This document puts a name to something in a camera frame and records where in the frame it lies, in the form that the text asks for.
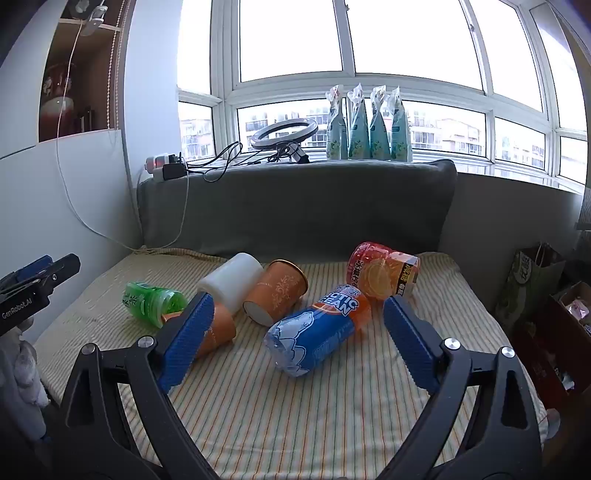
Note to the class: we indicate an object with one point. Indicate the grey sofa backrest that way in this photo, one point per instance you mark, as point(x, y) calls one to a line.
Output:
point(300, 207)

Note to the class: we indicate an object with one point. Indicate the red and white vase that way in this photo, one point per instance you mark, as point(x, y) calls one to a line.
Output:
point(55, 115)

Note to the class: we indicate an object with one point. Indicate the orange label plastic bottle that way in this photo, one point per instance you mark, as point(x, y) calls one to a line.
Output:
point(383, 273)

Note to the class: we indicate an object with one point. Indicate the green paper bag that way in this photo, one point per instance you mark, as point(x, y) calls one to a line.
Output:
point(526, 281)

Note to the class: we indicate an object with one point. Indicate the orange patterned paper cup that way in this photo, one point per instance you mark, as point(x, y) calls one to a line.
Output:
point(219, 330)
point(277, 291)

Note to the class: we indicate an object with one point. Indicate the black charger plug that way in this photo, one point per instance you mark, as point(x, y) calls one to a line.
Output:
point(172, 172)

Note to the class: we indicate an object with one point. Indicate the white plastic cup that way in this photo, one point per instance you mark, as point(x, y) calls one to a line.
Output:
point(231, 279)

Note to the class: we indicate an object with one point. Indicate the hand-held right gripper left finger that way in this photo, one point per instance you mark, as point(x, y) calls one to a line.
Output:
point(188, 339)

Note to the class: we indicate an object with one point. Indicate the green plastic bottle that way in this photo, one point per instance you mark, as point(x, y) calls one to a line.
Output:
point(147, 301)

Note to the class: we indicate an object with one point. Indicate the wooden shelf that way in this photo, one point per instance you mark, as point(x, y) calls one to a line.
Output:
point(92, 69)

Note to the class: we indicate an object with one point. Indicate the blue label plastic bottle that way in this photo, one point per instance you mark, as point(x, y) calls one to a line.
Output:
point(314, 338)

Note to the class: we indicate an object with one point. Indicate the white power strip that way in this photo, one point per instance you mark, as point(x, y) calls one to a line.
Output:
point(154, 162)

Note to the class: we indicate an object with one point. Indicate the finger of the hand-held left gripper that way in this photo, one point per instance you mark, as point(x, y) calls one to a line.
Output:
point(33, 267)
point(63, 269)

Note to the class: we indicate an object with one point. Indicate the striped blanket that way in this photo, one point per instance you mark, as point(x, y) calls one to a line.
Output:
point(277, 415)

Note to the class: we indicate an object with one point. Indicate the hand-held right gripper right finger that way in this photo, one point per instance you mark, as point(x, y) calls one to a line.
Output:
point(411, 344)

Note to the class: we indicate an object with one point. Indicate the cardboard box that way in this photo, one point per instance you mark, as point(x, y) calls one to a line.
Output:
point(565, 341)

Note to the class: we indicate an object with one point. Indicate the person's left hand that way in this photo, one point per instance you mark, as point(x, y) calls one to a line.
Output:
point(25, 369)

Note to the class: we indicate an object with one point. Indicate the green floral refill pouch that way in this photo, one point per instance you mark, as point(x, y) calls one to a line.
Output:
point(358, 134)
point(337, 134)
point(379, 136)
point(400, 136)

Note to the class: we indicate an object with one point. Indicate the white clip holder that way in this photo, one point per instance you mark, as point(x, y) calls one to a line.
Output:
point(92, 14)

